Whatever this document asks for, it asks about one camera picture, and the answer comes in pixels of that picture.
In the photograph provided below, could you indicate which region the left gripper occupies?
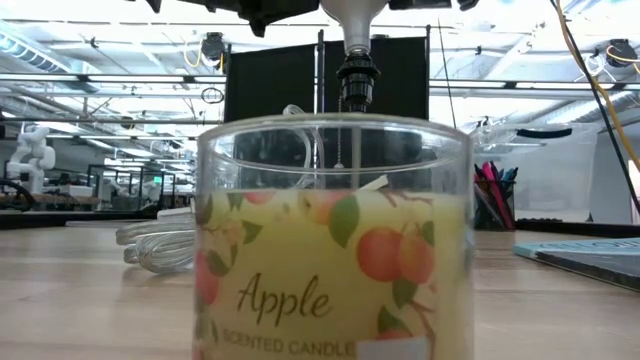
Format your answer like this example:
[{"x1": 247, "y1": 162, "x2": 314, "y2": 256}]
[{"x1": 144, "y1": 0, "x2": 321, "y2": 39}]

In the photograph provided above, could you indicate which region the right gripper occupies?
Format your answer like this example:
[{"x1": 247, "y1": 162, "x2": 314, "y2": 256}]
[{"x1": 388, "y1": 0, "x2": 481, "y2": 13}]

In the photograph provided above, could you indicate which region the wooden lamp base black socket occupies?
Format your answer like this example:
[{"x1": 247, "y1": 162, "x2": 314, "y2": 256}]
[{"x1": 332, "y1": 49, "x2": 382, "y2": 191}]

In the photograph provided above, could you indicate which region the clear lamp cord bundle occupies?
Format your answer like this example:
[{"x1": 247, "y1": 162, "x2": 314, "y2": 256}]
[{"x1": 115, "y1": 205, "x2": 197, "y2": 275}]

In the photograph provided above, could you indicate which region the black monitor back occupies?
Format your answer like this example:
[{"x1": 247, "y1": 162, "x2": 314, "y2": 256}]
[{"x1": 223, "y1": 35, "x2": 431, "y2": 122}]

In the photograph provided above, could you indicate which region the red pen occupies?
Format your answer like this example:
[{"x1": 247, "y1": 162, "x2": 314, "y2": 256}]
[{"x1": 480, "y1": 160, "x2": 514, "y2": 229}]

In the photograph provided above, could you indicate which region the clear plastic storage bin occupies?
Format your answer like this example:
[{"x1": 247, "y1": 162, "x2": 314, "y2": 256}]
[{"x1": 469, "y1": 122, "x2": 600, "y2": 224}]

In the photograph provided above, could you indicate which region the black mesh pen cup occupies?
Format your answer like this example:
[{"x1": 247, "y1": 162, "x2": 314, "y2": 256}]
[{"x1": 473, "y1": 178, "x2": 517, "y2": 231}]

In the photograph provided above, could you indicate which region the blue Yellowstone book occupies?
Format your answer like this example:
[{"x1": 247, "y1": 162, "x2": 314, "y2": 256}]
[{"x1": 512, "y1": 237, "x2": 640, "y2": 292}]

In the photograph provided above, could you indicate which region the black ceiling cord reel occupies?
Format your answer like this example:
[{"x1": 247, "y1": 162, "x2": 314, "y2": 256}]
[
  {"x1": 201, "y1": 32, "x2": 227, "y2": 62},
  {"x1": 606, "y1": 38, "x2": 639, "y2": 69}
]

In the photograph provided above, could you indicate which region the yellow hanging cable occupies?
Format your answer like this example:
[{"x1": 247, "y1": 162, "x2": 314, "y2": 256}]
[{"x1": 554, "y1": 0, "x2": 640, "y2": 169}]

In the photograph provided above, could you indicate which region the black hanging cable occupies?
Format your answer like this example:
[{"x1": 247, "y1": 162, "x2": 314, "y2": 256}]
[{"x1": 548, "y1": 0, "x2": 640, "y2": 216}]

